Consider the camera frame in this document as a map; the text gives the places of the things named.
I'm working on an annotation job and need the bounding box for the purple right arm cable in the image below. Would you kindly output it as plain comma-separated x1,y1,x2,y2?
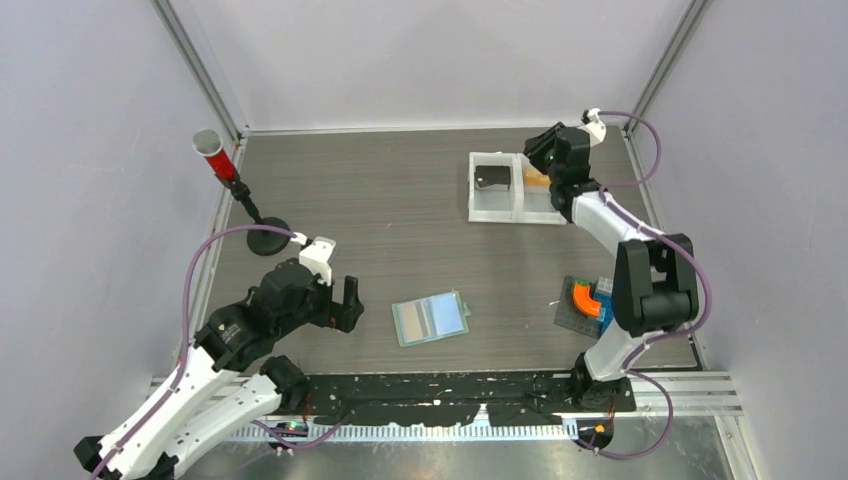
596,110,714,460

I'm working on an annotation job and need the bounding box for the orange credit card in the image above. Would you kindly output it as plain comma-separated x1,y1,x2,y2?
522,166,551,188

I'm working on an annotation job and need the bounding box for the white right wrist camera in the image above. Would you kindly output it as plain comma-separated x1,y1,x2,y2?
579,108,607,147

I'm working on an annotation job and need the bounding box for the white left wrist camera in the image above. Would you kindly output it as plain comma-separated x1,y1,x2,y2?
292,232,336,286

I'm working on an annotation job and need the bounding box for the red microphone on stand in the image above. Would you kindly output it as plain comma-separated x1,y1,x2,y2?
192,128,290,256

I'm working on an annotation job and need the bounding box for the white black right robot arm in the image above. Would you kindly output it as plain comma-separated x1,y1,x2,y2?
523,120,700,411

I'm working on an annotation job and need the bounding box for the aluminium front rail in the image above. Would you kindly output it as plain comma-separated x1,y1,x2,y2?
232,371,743,443

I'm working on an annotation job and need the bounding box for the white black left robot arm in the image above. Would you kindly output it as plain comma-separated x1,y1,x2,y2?
74,259,365,479

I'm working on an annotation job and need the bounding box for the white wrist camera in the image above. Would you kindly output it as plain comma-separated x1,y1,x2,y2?
579,108,607,147
292,232,336,286

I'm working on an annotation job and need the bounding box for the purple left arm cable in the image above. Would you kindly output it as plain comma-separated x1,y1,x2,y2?
89,224,306,480

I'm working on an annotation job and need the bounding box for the white two-compartment bin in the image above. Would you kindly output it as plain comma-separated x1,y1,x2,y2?
468,152,566,225

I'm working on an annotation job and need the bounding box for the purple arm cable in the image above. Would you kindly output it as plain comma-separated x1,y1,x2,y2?
596,110,714,460
89,224,306,480

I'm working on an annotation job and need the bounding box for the green card holder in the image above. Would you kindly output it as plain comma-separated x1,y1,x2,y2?
392,290,471,348

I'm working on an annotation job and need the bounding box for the orange lego brick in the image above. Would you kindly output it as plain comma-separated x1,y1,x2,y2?
571,279,602,319

